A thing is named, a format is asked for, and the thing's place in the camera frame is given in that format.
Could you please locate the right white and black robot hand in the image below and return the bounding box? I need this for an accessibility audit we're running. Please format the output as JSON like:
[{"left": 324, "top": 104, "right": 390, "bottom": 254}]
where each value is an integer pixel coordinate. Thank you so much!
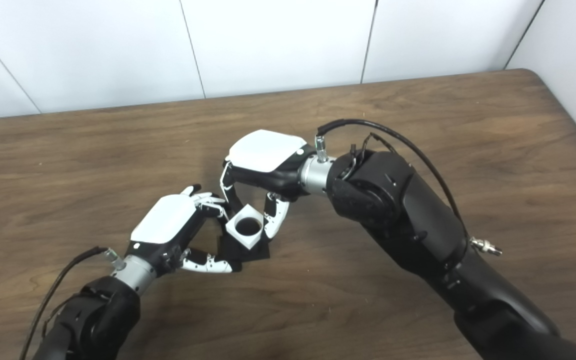
[{"left": 220, "top": 129, "right": 317, "bottom": 244}]

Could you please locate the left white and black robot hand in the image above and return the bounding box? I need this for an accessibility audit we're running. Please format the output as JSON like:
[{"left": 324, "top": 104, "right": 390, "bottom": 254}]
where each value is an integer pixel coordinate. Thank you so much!
[{"left": 125, "top": 184, "right": 234, "bottom": 277}]

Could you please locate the white square piece with hole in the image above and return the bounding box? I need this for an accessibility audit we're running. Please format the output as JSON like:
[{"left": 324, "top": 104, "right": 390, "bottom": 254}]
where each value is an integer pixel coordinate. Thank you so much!
[{"left": 224, "top": 204, "right": 266, "bottom": 251}]

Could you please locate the black peg with square base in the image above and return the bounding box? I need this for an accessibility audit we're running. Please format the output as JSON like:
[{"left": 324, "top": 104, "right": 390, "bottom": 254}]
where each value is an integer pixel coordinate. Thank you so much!
[{"left": 216, "top": 232, "right": 272, "bottom": 274}]

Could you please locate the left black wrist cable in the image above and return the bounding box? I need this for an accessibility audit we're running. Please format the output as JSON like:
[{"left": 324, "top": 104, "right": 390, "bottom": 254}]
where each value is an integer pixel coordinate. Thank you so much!
[{"left": 18, "top": 245, "right": 125, "bottom": 360}]

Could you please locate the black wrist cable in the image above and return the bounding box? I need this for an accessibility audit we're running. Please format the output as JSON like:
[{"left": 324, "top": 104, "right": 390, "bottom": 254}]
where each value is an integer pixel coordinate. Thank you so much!
[
  {"left": 315, "top": 118, "right": 503, "bottom": 257},
  {"left": 18, "top": 245, "right": 125, "bottom": 360}
]

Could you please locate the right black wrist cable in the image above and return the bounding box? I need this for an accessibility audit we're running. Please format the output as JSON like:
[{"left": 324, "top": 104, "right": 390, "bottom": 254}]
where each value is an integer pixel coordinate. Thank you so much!
[{"left": 315, "top": 118, "right": 503, "bottom": 257}]

